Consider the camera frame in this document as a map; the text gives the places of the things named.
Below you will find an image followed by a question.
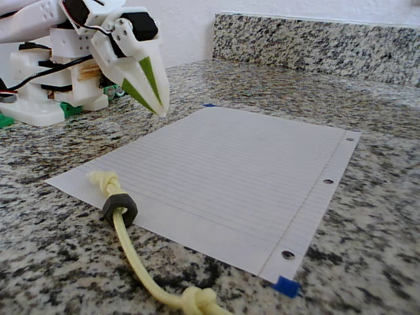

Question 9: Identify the black hex nut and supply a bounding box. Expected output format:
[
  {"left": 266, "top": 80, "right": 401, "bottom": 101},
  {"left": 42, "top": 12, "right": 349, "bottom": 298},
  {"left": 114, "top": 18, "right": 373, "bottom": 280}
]
[{"left": 100, "top": 194, "right": 138, "bottom": 228}]

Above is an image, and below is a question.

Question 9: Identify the yellow knotted cord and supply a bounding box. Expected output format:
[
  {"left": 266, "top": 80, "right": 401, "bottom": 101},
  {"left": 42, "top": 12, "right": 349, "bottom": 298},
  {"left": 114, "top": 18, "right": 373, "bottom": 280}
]
[{"left": 85, "top": 169, "right": 234, "bottom": 315}]

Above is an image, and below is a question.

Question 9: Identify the lined paper sheet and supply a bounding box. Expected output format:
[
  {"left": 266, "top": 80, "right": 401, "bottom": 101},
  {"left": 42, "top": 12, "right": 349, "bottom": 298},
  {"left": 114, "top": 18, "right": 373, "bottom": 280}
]
[{"left": 45, "top": 107, "right": 362, "bottom": 284}]

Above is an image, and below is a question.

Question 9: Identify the granite backsplash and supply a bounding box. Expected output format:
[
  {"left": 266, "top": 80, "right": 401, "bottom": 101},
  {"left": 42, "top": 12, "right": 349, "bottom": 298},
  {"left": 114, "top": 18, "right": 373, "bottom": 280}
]
[{"left": 212, "top": 12, "right": 420, "bottom": 87}]

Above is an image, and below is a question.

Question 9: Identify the red black gripper servo wire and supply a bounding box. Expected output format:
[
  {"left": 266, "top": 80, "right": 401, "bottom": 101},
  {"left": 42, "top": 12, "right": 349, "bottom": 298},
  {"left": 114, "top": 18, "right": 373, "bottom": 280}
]
[{"left": 60, "top": 0, "right": 115, "bottom": 35}]

